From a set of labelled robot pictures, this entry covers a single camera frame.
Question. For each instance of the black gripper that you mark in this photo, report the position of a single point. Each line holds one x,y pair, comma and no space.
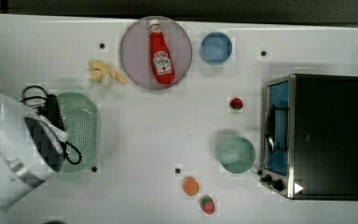
51,110

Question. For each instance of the green plastic strainer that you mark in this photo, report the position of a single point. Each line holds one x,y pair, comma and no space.
81,120

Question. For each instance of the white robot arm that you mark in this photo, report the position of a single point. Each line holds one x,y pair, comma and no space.
30,150

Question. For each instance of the purple round plate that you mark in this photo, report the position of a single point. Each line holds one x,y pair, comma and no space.
134,53

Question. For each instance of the red ketchup bottle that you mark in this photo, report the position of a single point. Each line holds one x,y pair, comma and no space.
160,56

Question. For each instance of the orange toy fruit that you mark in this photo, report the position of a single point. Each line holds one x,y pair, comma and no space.
191,186

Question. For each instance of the blue round bowl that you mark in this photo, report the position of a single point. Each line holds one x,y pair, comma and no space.
216,48

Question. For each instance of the red strawberry toy front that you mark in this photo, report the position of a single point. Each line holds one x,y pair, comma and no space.
207,205

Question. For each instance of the red strawberry toy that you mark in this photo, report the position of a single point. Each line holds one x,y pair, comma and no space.
207,205
236,103

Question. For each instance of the red strawberry toy back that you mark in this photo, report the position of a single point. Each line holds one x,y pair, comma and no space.
236,103

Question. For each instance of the green round bowl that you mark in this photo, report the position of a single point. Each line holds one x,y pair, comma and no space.
236,154

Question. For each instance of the black toaster oven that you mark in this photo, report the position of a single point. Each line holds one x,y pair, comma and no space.
310,137

